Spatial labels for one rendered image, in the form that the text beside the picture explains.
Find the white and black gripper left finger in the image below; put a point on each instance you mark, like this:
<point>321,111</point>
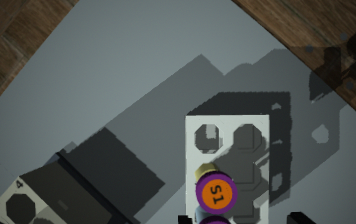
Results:
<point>183,219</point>

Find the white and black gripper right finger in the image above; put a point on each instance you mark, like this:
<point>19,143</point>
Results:
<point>298,218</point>

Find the white tube rack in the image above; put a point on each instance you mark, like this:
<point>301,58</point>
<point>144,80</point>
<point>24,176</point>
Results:
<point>243,162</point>

